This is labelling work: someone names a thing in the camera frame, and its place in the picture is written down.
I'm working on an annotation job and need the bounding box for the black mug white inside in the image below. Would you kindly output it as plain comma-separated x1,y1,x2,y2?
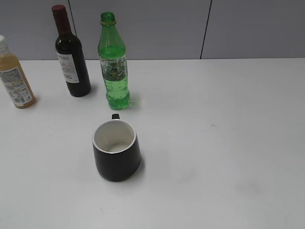
92,114,141,182

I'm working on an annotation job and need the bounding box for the green sprite bottle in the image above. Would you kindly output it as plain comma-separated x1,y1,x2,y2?
98,12,130,110

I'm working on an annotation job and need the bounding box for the dark red wine bottle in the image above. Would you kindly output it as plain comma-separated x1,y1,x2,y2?
51,5,91,97

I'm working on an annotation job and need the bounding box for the orange juice bottle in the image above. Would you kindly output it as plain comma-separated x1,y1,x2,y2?
0,36,36,109

